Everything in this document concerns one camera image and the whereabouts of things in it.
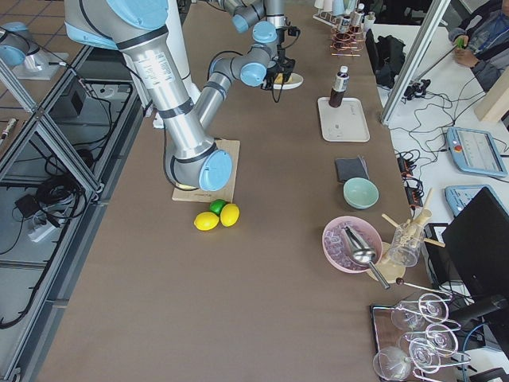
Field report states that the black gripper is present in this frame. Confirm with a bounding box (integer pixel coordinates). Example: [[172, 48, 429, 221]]
[[276, 29, 295, 74], [261, 64, 280, 90]]

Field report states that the grey round plate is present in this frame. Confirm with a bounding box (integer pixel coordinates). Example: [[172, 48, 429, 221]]
[[274, 73, 304, 90]]

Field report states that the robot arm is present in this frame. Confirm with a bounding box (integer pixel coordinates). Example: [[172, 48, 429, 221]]
[[64, 1, 286, 191], [208, 0, 301, 81]]

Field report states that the dark drink bottle on tray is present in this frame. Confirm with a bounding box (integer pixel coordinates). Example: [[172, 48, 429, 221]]
[[328, 65, 349, 107]]

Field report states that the cream rabbit tray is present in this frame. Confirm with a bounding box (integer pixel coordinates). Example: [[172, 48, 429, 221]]
[[317, 97, 370, 142]]

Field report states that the wine glass rack tray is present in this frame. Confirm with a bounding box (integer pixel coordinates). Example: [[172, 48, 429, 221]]
[[370, 291, 471, 381]]

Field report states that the dark bottle in rack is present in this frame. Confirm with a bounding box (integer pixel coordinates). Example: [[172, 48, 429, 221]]
[[338, 14, 351, 33]]

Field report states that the black backpack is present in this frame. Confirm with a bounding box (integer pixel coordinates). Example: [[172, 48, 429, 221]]
[[365, 29, 405, 88]]

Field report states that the grey folded cloth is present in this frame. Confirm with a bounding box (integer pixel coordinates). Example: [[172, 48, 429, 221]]
[[335, 156, 370, 183]]

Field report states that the wooden cutting board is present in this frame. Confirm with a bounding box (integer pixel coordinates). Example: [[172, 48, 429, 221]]
[[172, 139, 240, 203]]

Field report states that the green lime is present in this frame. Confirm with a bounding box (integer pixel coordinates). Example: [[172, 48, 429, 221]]
[[209, 199, 227, 216]]

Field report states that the upper yellow lemon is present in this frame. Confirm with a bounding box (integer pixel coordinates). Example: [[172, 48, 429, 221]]
[[220, 203, 240, 227]]

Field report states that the yellow lemon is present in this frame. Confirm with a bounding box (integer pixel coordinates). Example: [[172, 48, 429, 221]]
[[220, 203, 240, 227], [193, 211, 220, 232]]

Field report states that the mint green bowl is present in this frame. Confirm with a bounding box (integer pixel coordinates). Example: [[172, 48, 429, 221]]
[[343, 177, 379, 209]]

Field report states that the lower yellow lemon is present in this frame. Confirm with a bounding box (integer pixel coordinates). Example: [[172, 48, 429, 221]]
[[193, 211, 220, 232]]

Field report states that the clear ice cubes pile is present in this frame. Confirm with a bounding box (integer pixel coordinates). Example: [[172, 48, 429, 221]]
[[324, 222, 377, 267]]

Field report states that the pink bowl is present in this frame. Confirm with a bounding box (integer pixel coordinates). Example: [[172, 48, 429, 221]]
[[321, 215, 384, 275]]

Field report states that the seated person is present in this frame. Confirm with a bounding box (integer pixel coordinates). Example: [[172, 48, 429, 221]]
[[449, 1, 508, 92]]

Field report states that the steel ice scoop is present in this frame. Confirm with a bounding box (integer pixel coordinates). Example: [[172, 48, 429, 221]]
[[344, 226, 390, 290]]

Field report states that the wooden glass stand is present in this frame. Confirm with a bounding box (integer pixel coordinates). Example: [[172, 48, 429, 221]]
[[382, 188, 445, 248]]

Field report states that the blue teach pendant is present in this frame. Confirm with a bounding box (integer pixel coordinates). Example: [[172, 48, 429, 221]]
[[445, 185, 493, 216], [446, 127, 508, 177]]

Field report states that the clear glass cup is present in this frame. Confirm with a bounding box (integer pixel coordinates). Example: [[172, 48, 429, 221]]
[[388, 222, 424, 267]]

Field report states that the black monitor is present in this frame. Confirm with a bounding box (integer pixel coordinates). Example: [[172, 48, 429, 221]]
[[443, 187, 508, 297]]

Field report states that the white power strip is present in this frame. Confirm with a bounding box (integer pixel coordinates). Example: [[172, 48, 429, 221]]
[[28, 221, 57, 243]]

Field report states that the twisted ring donut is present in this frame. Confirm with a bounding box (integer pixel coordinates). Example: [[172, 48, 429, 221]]
[[274, 73, 292, 84]]

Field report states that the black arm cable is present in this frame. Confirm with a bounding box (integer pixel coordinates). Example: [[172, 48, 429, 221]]
[[208, 49, 286, 104]]

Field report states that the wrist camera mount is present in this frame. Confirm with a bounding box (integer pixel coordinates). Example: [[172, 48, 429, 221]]
[[286, 25, 301, 37]]

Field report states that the copper wire bottle rack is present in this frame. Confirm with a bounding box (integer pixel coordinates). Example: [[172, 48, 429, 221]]
[[329, 25, 365, 57]]

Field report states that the aluminium frame post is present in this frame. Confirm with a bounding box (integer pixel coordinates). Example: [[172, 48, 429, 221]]
[[380, 0, 450, 127]]

